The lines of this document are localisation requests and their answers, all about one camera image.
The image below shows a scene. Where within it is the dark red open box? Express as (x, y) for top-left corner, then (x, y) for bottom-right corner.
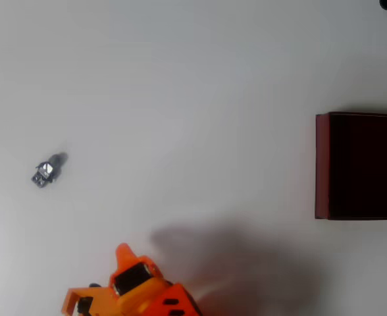
(315, 111), (387, 221)

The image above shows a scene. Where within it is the orange camera mount bracket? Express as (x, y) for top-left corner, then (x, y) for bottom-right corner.
(61, 285), (119, 316)

